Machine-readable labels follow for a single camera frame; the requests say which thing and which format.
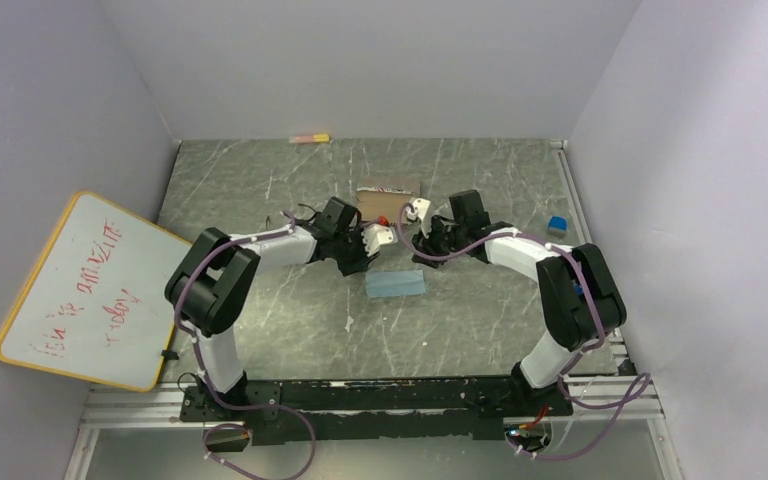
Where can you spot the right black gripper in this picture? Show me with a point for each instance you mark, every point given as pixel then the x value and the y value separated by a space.
pixel 425 245

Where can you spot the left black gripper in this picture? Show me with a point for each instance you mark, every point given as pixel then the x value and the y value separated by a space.
pixel 362 262

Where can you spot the blue cleaning cloth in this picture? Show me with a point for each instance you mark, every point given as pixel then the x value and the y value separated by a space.
pixel 387 284

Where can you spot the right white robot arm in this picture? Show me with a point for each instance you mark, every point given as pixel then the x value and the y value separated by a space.
pixel 580 300

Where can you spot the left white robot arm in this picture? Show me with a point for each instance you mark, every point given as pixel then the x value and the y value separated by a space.
pixel 209 288

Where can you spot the blue whiteboard eraser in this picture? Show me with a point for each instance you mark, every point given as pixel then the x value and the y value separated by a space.
pixel 557 226

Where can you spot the pink yellow marker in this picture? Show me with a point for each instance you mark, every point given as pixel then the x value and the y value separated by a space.
pixel 310 139

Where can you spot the yellow framed whiteboard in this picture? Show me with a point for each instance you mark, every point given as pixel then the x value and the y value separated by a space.
pixel 94 306

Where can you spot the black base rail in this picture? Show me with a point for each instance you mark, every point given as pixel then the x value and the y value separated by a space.
pixel 279 411

